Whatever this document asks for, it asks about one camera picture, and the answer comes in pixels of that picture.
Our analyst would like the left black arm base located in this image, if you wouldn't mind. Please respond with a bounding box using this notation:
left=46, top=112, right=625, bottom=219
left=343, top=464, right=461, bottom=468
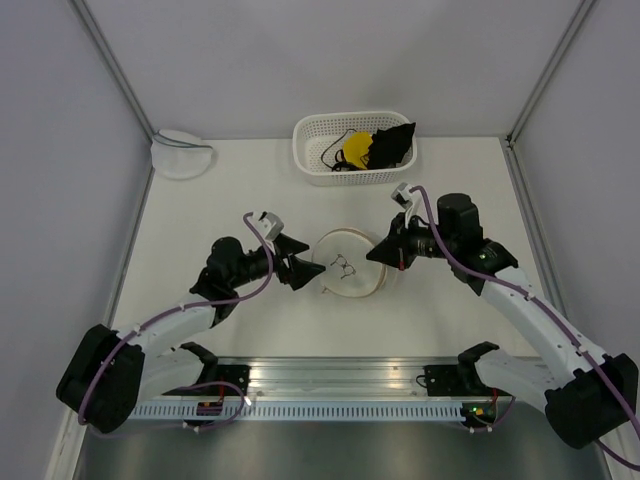
left=163, top=342, right=251, bottom=398

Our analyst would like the black bra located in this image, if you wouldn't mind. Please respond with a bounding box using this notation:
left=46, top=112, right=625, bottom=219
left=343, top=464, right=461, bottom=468
left=367, top=122, right=416, bottom=170

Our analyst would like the white slotted cable duct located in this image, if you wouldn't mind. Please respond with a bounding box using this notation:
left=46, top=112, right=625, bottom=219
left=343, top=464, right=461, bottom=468
left=130, top=400, right=464, bottom=422

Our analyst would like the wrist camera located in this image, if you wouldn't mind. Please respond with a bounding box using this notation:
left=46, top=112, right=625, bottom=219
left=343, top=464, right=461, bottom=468
left=391, top=182, right=421, bottom=211
left=256, top=212, right=284, bottom=242

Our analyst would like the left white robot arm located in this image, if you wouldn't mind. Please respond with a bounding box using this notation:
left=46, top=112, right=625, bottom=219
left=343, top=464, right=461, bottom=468
left=55, top=234, right=326, bottom=434

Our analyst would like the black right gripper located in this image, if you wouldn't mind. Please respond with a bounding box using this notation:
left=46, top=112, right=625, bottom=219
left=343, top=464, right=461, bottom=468
left=367, top=210, right=456, bottom=271

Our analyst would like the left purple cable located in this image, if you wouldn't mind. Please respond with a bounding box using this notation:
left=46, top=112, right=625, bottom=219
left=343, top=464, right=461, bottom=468
left=77, top=212, right=275, bottom=440

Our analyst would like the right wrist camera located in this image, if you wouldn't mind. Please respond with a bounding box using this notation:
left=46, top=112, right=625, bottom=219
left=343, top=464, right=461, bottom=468
left=391, top=182, right=421, bottom=211

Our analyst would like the white folded mesh bag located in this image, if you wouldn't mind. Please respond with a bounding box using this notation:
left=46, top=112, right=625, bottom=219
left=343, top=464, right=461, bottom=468
left=150, top=129, right=214, bottom=180

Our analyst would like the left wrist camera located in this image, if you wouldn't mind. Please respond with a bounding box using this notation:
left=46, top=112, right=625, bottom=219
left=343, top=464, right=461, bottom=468
left=256, top=212, right=284, bottom=242

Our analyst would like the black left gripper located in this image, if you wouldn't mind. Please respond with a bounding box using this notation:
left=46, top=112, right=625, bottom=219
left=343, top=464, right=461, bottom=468
left=230, top=234, right=326, bottom=291

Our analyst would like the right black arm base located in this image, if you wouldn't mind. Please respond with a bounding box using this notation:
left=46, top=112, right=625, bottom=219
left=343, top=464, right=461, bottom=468
left=415, top=341, right=512, bottom=398

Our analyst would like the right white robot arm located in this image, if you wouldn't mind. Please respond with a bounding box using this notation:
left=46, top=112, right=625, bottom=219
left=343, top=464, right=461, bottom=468
left=366, top=183, right=639, bottom=449

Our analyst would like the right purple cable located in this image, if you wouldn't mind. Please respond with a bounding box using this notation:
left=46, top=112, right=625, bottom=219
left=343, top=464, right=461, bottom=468
left=409, top=185, right=640, bottom=471

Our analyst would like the yellow bra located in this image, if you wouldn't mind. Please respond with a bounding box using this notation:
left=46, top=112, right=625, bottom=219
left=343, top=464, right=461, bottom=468
left=342, top=132, right=373, bottom=170

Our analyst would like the purple cable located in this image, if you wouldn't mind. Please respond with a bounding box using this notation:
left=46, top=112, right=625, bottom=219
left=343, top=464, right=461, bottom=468
left=409, top=185, right=640, bottom=471
left=77, top=212, right=275, bottom=440

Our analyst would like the white plastic basket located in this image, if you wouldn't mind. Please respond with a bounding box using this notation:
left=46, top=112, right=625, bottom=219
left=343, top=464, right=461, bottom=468
left=292, top=111, right=417, bottom=187

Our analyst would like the aluminium mounting rail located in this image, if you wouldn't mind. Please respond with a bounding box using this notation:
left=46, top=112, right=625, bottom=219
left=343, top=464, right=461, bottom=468
left=69, top=355, right=551, bottom=401

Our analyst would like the white mesh laundry bag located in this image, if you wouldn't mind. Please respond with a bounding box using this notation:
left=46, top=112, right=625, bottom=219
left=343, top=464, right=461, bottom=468
left=311, top=227, right=397, bottom=299

